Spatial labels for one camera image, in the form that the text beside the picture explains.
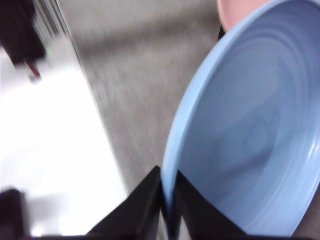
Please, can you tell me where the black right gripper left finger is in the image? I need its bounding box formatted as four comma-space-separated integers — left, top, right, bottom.
87, 164, 164, 240

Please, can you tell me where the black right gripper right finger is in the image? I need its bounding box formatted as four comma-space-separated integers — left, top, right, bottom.
171, 169, 296, 240

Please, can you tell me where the blue round plate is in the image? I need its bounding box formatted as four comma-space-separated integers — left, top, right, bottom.
161, 0, 320, 238

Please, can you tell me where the pink round plate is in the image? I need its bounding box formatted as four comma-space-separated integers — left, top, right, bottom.
216, 0, 277, 34

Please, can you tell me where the black blurred box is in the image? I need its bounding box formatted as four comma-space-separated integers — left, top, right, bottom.
0, 189, 27, 240

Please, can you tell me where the red cable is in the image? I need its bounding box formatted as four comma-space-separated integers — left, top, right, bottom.
24, 58, 41, 80

